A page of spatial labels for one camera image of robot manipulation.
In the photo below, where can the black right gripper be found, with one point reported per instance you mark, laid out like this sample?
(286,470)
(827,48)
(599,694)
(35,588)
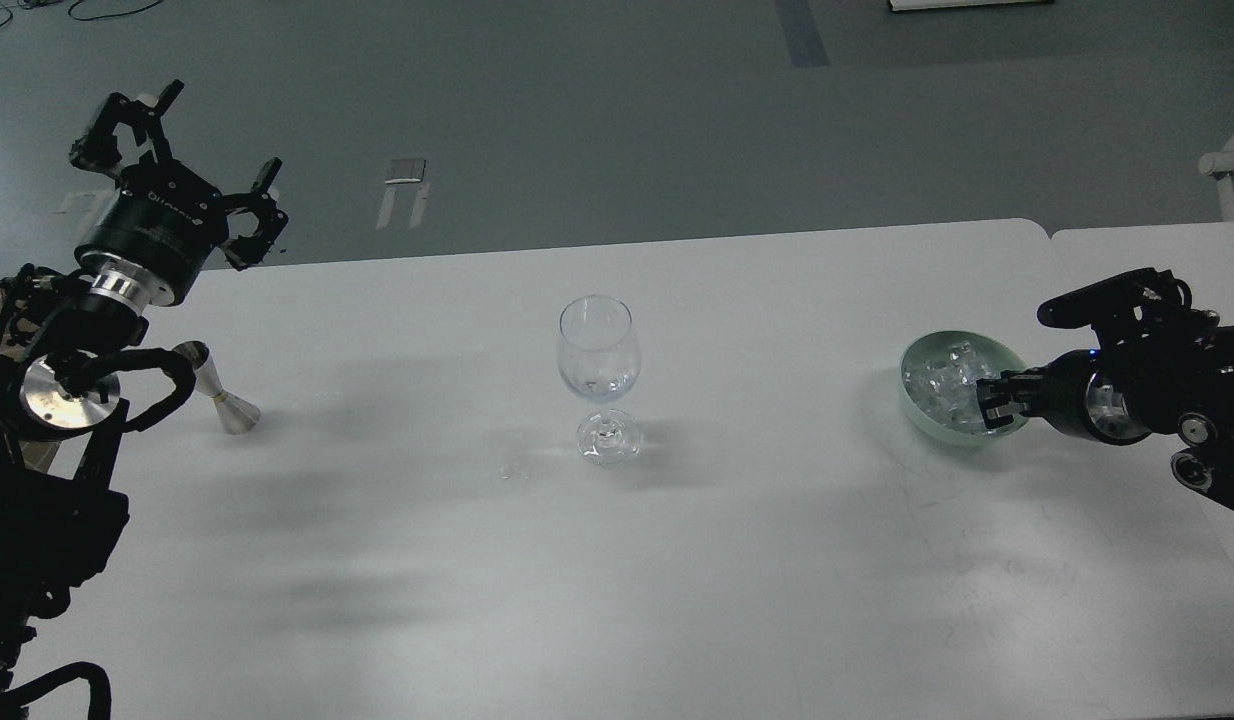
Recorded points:
(1072,393)

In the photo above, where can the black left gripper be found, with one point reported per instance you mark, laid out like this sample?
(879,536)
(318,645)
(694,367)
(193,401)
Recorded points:
(165,218)

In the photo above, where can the steel cocktail jigger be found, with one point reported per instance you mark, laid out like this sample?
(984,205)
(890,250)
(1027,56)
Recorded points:
(236,416)

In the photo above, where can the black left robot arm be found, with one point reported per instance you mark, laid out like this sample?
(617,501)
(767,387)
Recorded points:
(75,378)

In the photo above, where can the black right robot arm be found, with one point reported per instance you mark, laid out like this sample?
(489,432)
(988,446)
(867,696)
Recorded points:
(1161,367)

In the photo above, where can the pale green ice bowl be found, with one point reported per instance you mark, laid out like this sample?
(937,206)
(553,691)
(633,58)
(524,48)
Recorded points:
(938,375)

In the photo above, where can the clear wine glass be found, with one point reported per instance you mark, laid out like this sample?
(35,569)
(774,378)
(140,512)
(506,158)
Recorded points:
(598,357)

